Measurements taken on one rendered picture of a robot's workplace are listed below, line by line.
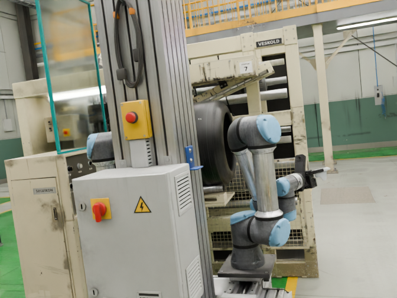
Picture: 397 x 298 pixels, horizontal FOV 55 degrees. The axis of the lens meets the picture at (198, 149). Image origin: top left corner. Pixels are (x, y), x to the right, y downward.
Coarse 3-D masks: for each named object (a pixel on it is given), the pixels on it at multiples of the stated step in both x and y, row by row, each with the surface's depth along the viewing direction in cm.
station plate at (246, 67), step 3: (240, 63) 275; (243, 63) 275; (246, 63) 274; (249, 63) 274; (240, 66) 276; (243, 66) 275; (246, 66) 274; (249, 66) 274; (240, 69) 276; (243, 69) 275; (246, 69) 275; (249, 69) 274; (240, 72) 276; (243, 72) 276; (246, 72) 275; (249, 72) 274
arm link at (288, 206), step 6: (282, 198) 166; (288, 198) 166; (294, 198) 168; (282, 204) 167; (288, 204) 166; (294, 204) 167; (282, 210) 167; (288, 210) 166; (294, 210) 167; (288, 216) 167; (294, 216) 167
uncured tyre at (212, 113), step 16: (208, 112) 246; (224, 112) 257; (208, 128) 241; (224, 128) 293; (208, 144) 239; (224, 144) 295; (208, 160) 241; (224, 160) 246; (208, 176) 249; (224, 176) 251
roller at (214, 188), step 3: (204, 186) 258; (207, 186) 258; (210, 186) 257; (213, 186) 256; (216, 186) 256; (219, 186) 255; (222, 186) 254; (204, 189) 257; (207, 189) 257; (210, 189) 256; (213, 189) 256; (216, 189) 255; (219, 189) 255; (222, 189) 254
